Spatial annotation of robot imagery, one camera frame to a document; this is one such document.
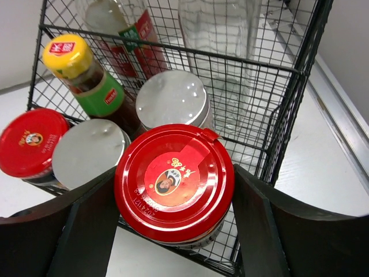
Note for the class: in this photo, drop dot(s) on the clear glass bottle gold pourer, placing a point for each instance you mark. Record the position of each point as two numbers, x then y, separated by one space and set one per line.
223 36

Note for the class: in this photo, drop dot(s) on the silver lid white jar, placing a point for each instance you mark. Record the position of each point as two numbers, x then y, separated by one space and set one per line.
174 96

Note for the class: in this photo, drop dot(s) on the black wire rack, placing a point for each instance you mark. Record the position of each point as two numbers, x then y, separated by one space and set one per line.
288 37

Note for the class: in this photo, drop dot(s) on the small red lid jar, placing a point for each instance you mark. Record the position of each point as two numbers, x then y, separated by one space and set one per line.
174 185

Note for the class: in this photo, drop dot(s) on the red lid chili jar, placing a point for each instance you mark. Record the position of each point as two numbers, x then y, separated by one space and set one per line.
28 143

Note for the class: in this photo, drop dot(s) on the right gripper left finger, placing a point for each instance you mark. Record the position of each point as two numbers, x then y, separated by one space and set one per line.
70 235

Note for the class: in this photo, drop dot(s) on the sauce bottle yellow cap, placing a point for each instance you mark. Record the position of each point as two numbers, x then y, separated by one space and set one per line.
100 95

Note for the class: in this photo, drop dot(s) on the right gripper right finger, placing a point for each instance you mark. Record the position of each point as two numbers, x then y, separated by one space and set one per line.
282 236

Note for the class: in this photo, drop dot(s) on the silver lid salt jar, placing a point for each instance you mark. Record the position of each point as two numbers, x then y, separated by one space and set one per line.
87 150

